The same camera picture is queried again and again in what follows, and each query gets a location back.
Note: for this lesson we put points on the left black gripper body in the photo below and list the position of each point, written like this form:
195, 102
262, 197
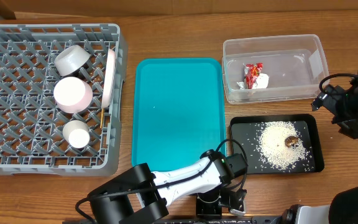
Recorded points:
217, 205

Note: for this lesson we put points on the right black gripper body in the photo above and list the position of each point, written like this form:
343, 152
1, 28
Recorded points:
352, 111

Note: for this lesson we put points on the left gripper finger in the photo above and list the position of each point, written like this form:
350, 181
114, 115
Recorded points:
207, 205
236, 202

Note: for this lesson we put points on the white rice pile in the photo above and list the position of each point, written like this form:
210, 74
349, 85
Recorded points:
267, 152

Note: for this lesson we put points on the brown food piece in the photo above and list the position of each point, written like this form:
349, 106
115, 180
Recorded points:
291, 141

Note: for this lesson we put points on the white napkin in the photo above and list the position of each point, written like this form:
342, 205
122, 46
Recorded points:
259, 82

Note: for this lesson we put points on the red snack wrapper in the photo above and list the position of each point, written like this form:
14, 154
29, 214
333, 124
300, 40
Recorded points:
251, 73

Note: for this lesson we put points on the wooden chopstick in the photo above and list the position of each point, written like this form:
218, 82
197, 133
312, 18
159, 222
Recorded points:
102, 118

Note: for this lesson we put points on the small white cup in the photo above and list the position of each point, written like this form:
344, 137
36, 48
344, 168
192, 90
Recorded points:
76, 133

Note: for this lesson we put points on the white round plate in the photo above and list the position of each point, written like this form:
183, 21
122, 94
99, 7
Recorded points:
109, 79

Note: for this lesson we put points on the pink shallow bowl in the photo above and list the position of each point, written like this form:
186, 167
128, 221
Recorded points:
72, 95

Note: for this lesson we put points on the grey bowl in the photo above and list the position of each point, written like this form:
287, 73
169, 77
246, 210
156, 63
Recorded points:
70, 60

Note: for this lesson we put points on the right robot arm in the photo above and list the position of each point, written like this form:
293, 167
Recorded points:
343, 208

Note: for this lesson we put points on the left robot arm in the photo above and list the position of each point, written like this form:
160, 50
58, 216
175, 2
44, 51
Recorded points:
139, 195

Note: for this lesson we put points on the clear plastic bin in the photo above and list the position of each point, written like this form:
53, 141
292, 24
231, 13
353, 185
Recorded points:
295, 65

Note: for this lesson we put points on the black rectangular tray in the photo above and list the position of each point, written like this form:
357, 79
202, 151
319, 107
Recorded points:
241, 131

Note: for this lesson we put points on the teal plastic tray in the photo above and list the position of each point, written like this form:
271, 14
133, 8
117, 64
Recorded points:
178, 111

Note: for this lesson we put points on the grey plastic dish rack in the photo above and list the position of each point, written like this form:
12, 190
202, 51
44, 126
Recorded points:
31, 124

